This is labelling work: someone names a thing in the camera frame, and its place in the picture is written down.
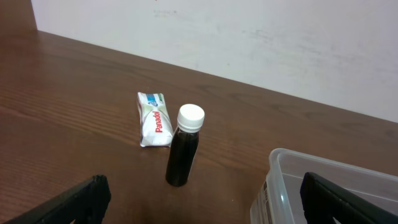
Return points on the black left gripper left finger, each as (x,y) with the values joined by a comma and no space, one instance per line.
(86,202)

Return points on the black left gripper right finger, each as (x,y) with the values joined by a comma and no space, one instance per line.
(327,203)

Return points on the clear plastic container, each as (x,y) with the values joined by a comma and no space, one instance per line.
(279,201)

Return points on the dark bottle white cap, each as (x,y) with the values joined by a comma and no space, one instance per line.
(184,144)

